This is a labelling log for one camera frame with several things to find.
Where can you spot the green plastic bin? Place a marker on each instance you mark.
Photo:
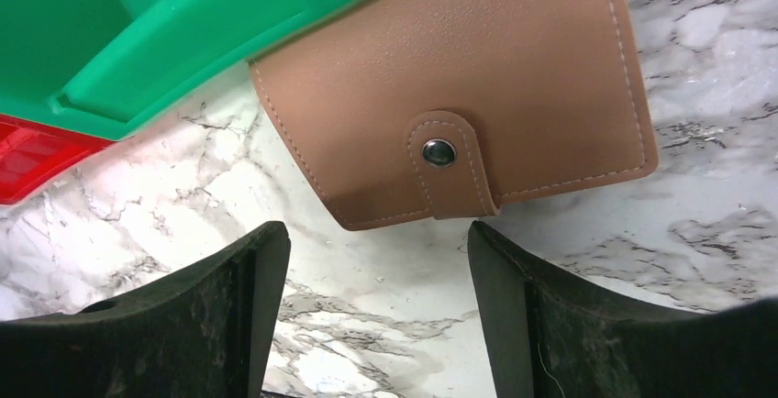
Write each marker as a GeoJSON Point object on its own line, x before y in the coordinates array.
{"type": "Point", "coordinates": [108, 67]}

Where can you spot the red plastic bin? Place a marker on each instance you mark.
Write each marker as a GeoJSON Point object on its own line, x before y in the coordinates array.
{"type": "Point", "coordinates": [33, 154]}

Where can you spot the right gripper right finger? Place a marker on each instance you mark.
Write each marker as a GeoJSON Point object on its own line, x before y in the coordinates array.
{"type": "Point", "coordinates": [551, 333]}

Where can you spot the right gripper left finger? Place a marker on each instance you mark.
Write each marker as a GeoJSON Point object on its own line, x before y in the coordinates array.
{"type": "Point", "coordinates": [203, 331]}

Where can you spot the brown leather card holder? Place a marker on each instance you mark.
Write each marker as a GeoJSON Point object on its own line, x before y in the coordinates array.
{"type": "Point", "coordinates": [407, 109]}

